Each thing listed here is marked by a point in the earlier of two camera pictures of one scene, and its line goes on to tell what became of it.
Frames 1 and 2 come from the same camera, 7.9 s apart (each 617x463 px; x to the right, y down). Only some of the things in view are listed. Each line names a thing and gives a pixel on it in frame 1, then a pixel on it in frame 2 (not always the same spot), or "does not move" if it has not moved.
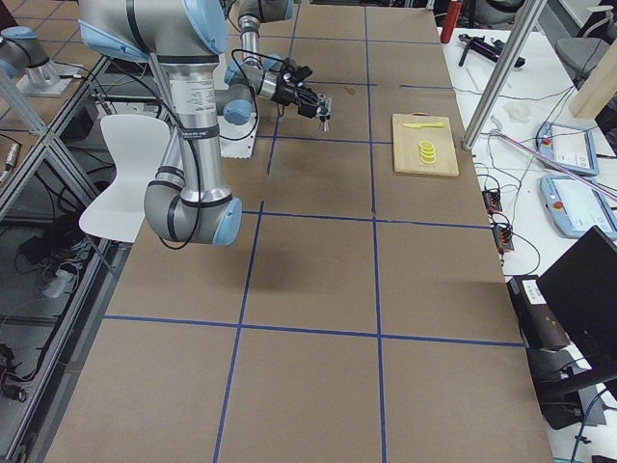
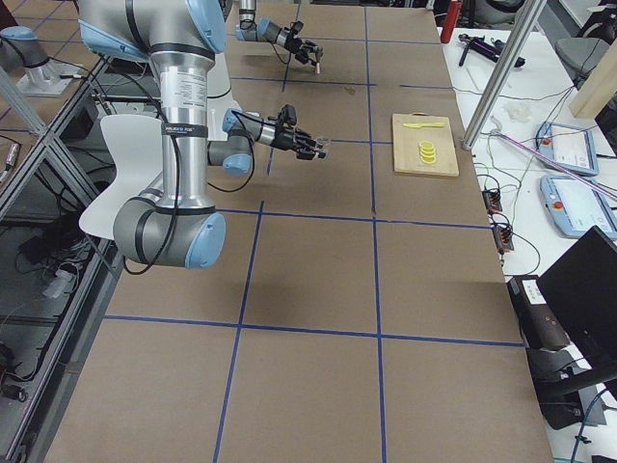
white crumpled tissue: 518,113 does not move
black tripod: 490,49 does not move
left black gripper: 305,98 -> 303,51
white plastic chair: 138,144 does not move
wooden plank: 599,89 does not move
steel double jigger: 323,111 -> 318,57
